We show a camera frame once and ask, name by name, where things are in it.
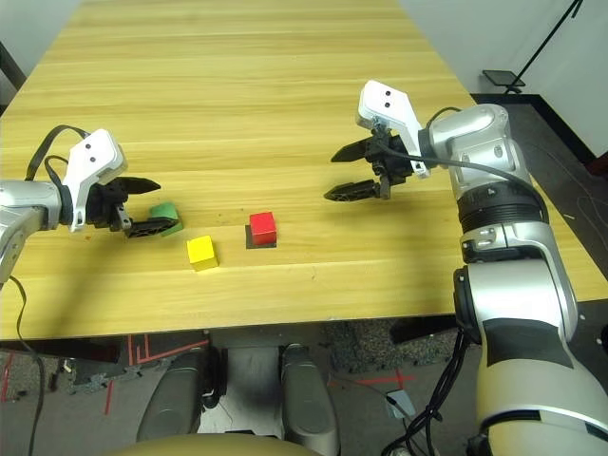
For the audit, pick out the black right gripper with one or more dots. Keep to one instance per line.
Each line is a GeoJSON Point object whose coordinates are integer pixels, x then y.
{"type": "Point", "coordinates": [392, 164]}

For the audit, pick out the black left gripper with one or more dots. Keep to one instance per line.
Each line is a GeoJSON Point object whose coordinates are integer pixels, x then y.
{"type": "Point", "coordinates": [104, 206]}

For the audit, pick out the green wooden block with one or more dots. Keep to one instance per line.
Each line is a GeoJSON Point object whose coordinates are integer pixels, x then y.
{"type": "Point", "coordinates": [164, 209]}

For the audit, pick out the red wooden block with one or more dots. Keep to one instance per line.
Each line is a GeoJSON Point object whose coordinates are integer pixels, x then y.
{"type": "Point", "coordinates": [262, 228]}

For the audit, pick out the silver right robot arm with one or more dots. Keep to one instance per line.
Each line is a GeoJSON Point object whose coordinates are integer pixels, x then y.
{"type": "Point", "coordinates": [513, 285]}

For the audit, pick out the yellow wooden block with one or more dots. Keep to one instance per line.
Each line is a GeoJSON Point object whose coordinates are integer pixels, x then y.
{"type": "Point", "coordinates": [202, 254]}

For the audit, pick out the black square marker pad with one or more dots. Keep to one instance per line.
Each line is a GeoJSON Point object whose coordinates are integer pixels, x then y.
{"type": "Point", "coordinates": [247, 240]}

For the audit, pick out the black stand with flat base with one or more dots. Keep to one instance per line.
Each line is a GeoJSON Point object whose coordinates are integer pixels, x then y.
{"type": "Point", "coordinates": [503, 77]}

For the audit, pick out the grey robot left leg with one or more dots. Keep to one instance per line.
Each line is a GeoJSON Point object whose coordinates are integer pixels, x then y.
{"type": "Point", "coordinates": [176, 399]}

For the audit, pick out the grey robot leg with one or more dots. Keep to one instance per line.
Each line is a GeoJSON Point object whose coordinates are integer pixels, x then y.
{"type": "Point", "coordinates": [309, 404]}
{"type": "Point", "coordinates": [176, 399]}

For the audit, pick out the grey robot stand base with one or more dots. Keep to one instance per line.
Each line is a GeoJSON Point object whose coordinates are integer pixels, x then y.
{"type": "Point", "coordinates": [252, 375]}

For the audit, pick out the grey robot right leg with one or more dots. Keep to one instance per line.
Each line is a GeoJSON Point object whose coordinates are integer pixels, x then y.
{"type": "Point", "coordinates": [309, 404]}

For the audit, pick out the grey foot pedal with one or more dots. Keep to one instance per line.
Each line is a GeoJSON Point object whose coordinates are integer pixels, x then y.
{"type": "Point", "coordinates": [400, 404]}

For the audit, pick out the dark red object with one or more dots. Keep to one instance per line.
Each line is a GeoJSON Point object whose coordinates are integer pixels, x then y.
{"type": "Point", "coordinates": [598, 166]}

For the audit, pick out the tan robot torso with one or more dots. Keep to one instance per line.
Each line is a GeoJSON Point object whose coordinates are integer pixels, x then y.
{"type": "Point", "coordinates": [199, 447]}

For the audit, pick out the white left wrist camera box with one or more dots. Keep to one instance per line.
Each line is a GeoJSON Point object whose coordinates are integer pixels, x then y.
{"type": "Point", "coordinates": [92, 157]}

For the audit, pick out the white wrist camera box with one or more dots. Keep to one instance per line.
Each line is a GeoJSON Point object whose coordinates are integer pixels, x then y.
{"type": "Point", "coordinates": [92, 157]}
{"type": "Point", "coordinates": [389, 107]}

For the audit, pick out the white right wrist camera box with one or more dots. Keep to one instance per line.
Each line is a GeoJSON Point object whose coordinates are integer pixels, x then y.
{"type": "Point", "coordinates": [389, 107]}

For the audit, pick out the black table frame bar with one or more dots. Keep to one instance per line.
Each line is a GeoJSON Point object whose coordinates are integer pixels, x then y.
{"type": "Point", "coordinates": [57, 354]}

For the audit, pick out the wooden side table black frame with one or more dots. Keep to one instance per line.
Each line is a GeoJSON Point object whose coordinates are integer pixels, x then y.
{"type": "Point", "coordinates": [12, 66]}

